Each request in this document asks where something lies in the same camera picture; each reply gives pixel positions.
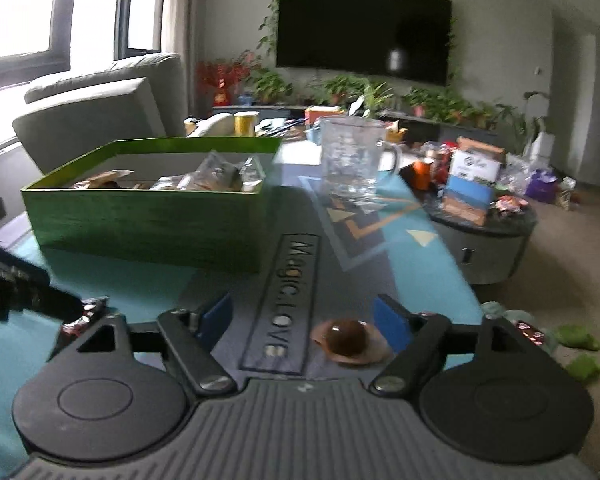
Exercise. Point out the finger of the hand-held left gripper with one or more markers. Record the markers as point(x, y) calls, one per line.
point(62, 305)

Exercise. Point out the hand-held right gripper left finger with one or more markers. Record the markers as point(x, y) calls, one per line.
point(217, 312)

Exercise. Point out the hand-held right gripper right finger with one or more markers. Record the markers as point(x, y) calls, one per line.
point(392, 317)

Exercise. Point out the small red snack packet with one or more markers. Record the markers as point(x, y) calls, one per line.
point(86, 317)

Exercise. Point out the brown chocolate pastry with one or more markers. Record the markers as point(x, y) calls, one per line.
point(347, 342)

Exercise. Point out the green cardboard box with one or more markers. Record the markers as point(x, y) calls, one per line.
point(145, 225)

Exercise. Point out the grey lettered mat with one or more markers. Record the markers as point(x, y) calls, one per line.
point(320, 280)

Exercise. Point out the grey round side table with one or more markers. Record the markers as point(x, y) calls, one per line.
point(485, 250)

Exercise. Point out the brown flat snack packet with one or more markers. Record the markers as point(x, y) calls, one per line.
point(102, 180)

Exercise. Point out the clear snack packet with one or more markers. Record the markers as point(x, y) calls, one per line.
point(220, 172)

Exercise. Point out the orange cup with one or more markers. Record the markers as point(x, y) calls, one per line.
point(423, 174)

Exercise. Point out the glass pitcher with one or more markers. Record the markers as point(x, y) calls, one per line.
point(352, 160)

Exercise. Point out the white and blue carton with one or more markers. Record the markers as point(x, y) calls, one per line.
point(472, 175)

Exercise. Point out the grey armchair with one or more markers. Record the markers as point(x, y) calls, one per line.
point(105, 110)

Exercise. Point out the yellow can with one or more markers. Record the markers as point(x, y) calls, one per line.
point(245, 124)

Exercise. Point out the purple gift bag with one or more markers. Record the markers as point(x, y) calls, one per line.
point(541, 187)

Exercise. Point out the potted spider plant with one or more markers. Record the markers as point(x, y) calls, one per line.
point(375, 100)

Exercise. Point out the potted green plant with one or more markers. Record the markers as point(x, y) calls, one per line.
point(341, 89)
point(270, 85)

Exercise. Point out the red flower plant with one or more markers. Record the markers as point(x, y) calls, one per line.
point(225, 77)

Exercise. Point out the tall leafy plant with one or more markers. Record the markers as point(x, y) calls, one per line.
point(535, 115)

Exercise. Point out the large dark-framed window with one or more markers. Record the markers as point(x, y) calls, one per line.
point(20, 10)

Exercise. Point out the beige curtain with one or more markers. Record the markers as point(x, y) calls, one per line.
point(177, 25)

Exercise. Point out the narrow dark-framed window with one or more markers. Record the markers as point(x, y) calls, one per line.
point(140, 5)

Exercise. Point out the ivy garland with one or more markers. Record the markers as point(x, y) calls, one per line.
point(270, 15)

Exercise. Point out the wall television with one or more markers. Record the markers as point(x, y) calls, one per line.
point(360, 25)

